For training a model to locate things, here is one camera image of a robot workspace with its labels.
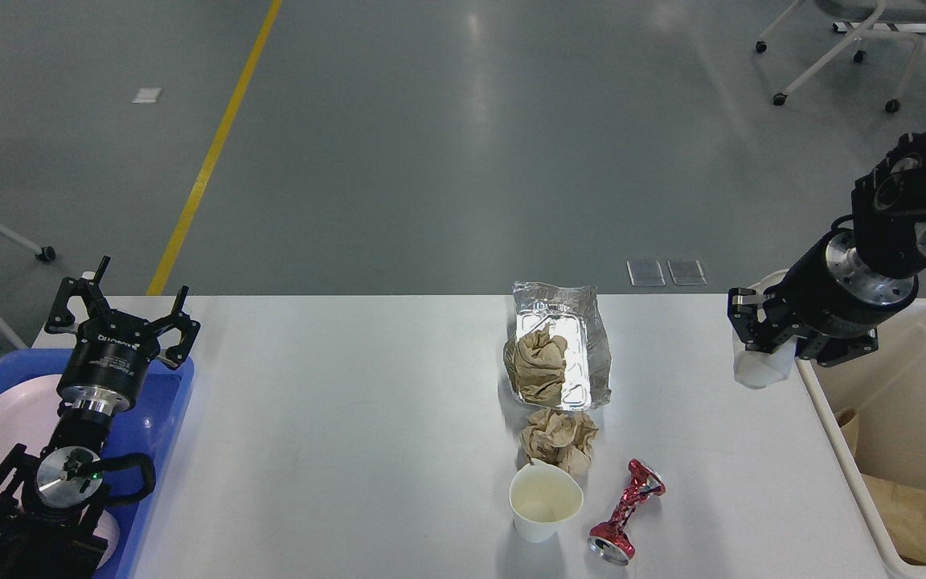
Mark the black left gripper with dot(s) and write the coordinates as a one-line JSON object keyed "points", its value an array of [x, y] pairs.
{"points": [[105, 370]]}

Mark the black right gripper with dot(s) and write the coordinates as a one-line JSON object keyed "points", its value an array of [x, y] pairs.
{"points": [[830, 289]]}

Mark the pink plate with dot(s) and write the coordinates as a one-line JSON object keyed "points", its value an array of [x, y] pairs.
{"points": [[53, 495]]}

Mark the brown paper bag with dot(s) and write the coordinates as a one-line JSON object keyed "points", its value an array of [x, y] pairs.
{"points": [[902, 510]]}

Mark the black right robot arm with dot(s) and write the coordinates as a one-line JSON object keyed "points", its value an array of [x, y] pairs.
{"points": [[888, 214]]}

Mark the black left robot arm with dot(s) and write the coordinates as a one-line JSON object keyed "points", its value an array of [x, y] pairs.
{"points": [[80, 308]]}

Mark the blue plastic tray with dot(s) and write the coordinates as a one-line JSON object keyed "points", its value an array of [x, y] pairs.
{"points": [[161, 418]]}

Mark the right floor socket plate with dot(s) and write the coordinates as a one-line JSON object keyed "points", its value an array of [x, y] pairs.
{"points": [[686, 272]]}

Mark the floor socket plate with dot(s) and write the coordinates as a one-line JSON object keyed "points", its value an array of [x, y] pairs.
{"points": [[646, 273], [686, 272]]}

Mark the beige plastic bin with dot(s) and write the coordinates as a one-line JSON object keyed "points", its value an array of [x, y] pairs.
{"points": [[888, 389]]}

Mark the left floor socket plate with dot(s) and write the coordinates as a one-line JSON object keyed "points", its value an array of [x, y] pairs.
{"points": [[646, 273]]}

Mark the white floor marker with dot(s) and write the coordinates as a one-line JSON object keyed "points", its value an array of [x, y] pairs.
{"points": [[147, 95]]}

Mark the aluminium foil container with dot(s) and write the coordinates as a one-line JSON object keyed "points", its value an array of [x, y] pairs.
{"points": [[572, 312]]}

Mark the crumpled brown paper ball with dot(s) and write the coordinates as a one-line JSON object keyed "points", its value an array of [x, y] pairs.
{"points": [[560, 439]]}

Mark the crumpled brown paper in foil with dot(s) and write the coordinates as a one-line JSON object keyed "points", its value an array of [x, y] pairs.
{"points": [[536, 366]]}

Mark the crushed red can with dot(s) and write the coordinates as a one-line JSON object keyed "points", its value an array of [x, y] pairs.
{"points": [[609, 540]]}

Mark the white paper cup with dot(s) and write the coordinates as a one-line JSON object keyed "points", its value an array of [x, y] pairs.
{"points": [[543, 497]]}

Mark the white chair base bar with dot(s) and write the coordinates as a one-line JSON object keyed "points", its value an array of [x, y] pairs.
{"points": [[916, 28]]}

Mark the white office chair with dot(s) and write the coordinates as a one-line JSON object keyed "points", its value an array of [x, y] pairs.
{"points": [[867, 13]]}

